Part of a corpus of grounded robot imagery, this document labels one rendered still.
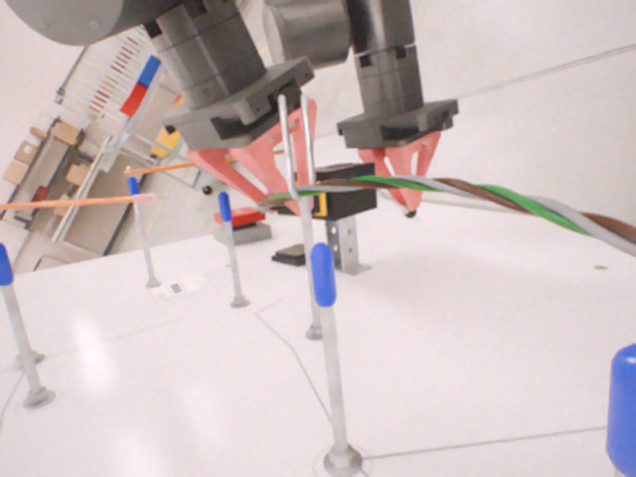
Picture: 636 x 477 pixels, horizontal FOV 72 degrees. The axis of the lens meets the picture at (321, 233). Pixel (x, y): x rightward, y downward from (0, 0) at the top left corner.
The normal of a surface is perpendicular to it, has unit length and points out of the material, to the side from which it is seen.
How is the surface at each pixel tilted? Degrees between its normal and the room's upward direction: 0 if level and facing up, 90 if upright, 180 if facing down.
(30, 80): 90
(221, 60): 88
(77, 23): 74
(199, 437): 54
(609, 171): 0
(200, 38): 85
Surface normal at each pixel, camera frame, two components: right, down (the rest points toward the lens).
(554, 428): -0.10, -0.97
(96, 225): 0.56, 0.02
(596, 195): -0.75, -0.41
